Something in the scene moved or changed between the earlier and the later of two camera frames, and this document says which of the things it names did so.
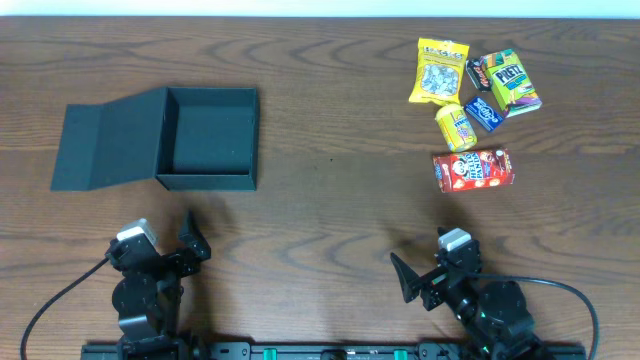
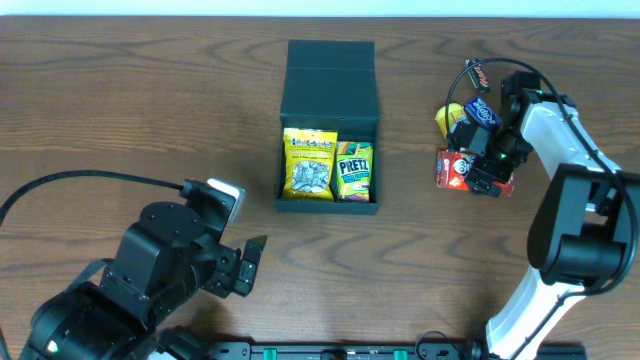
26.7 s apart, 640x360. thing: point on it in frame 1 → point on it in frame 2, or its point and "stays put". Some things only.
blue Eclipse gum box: x=483 y=114 stays put
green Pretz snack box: x=512 y=87 → x=354 y=167
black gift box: x=189 y=138 → x=328 y=145
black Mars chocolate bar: x=478 y=75 stays put
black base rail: x=335 y=351 stays put
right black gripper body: x=437 y=279 → x=480 y=179
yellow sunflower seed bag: x=440 y=71 → x=310 y=157
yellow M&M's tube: x=456 y=128 stays put
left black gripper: x=167 y=263 → x=240 y=270
